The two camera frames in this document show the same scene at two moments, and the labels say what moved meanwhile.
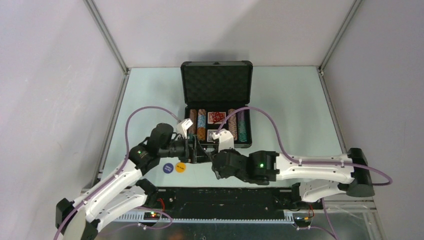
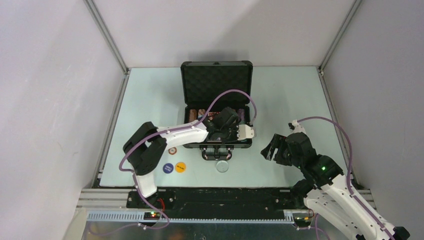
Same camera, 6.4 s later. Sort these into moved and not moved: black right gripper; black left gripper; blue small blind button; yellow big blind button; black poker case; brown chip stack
Moved: black left gripper; black right gripper
Not moved: blue small blind button; yellow big blind button; brown chip stack; black poker case
